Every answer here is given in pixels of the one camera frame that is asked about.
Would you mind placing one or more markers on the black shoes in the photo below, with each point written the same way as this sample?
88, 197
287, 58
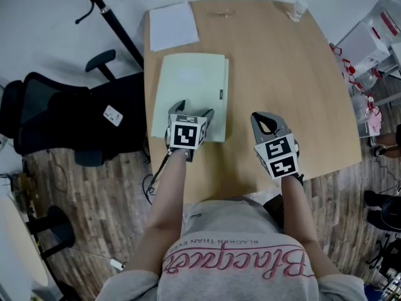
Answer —
383, 209

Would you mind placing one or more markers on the grey shirt with pink print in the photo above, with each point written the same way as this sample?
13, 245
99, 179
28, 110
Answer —
232, 230

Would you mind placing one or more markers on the white round table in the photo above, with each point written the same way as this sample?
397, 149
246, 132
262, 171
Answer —
22, 246

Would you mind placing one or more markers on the person's right forearm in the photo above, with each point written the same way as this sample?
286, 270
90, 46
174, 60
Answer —
297, 218

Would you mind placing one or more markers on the pale green folder item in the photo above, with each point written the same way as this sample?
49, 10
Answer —
191, 83

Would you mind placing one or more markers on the person's left forearm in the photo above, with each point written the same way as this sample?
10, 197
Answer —
167, 199

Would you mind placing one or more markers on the pink cloth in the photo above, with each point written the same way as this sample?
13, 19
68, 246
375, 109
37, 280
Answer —
374, 124

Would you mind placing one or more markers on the white storage boxes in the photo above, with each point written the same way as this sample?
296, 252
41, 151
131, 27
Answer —
366, 45

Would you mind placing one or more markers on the black office chair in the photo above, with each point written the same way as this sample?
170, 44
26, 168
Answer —
62, 121

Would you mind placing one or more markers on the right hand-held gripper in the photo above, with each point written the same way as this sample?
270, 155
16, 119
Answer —
279, 157

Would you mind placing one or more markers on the black coat stand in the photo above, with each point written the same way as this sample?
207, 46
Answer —
119, 30

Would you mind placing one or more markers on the white paper sheet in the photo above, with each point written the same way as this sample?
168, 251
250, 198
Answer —
173, 27

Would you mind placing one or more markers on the black wheeled chair base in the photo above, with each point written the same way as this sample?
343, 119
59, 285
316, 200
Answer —
387, 256

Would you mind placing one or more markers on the white power adapter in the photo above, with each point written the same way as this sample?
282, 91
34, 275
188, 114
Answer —
117, 264

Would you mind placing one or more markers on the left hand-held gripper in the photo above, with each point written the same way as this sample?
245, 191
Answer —
187, 135

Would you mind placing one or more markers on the white tag on chair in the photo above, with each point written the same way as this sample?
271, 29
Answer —
113, 115

